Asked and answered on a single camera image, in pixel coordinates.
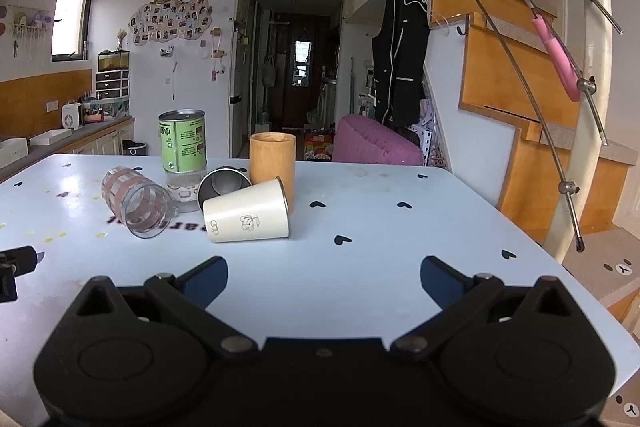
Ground cloud-shaped photo board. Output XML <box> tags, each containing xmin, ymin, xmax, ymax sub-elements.
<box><xmin>129</xmin><ymin>0</ymin><xmax>213</xmax><ymax>46</ymax></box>

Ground window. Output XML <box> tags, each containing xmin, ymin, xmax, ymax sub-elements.
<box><xmin>51</xmin><ymin>0</ymin><xmax>91</xmax><ymax>62</ymax></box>

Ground white small appliance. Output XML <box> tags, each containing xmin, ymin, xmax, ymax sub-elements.
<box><xmin>61</xmin><ymin>103</ymin><xmax>85</xmax><ymax>130</ymax></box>

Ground green labelled tin can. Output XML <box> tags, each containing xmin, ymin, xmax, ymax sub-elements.
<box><xmin>158</xmin><ymin>108</ymin><xmax>206</xmax><ymax>174</ymax></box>

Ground bamboo wooden cup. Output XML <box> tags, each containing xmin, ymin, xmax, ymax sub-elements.
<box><xmin>248</xmin><ymin>132</ymin><xmax>296</xmax><ymax>213</ymax></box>

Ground grey kitchen counter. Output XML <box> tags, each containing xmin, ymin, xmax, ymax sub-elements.
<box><xmin>0</xmin><ymin>115</ymin><xmax>136</xmax><ymax>183</ymax></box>

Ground small drawer organiser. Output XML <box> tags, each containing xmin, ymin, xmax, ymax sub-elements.
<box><xmin>96</xmin><ymin>50</ymin><xmax>130</xmax><ymax>101</ymax></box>

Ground clear glass jar under can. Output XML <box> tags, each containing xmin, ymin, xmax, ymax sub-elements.
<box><xmin>166</xmin><ymin>169</ymin><xmax>206</xmax><ymax>213</ymax></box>

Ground black hanging coat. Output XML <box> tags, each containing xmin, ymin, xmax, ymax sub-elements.
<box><xmin>372</xmin><ymin>0</ymin><xmax>431</xmax><ymax>129</ymax></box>

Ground pink upholstered chair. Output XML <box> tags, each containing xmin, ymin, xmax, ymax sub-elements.
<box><xmin>332</xmin><ymin>114</ymin><xmax>424</xmax><ymax>166</ymax></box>

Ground white curved hoop stand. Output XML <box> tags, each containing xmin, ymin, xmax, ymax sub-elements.
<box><xmin>544</xmin><ymin>0</ymin><xmax>620</xmax><ymax>262</ymax></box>

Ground white paper cup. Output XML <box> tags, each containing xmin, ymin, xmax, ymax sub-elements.
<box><xmin>203</xmin><ymin>178</ymin><xmax>291</xmax><ymax>243</ymax></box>

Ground wooden staircase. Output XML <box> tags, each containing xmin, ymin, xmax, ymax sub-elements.
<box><xmin>408</xmin><ymin>0</ymin><xmax>630</xmax><ymax>244</ymax></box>

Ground clear glass pink-banded cup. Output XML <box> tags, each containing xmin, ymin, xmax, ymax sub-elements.
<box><xmin>101</xmin><ymin>166</ymin><xmax>179</xmax><ymax>239</ymax></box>

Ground steel metal cup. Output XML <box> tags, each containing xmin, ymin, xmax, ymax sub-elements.
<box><xmin>198</xmin><ymin>166</ymin><xmax>252</xmax><ymax>209</ymax></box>

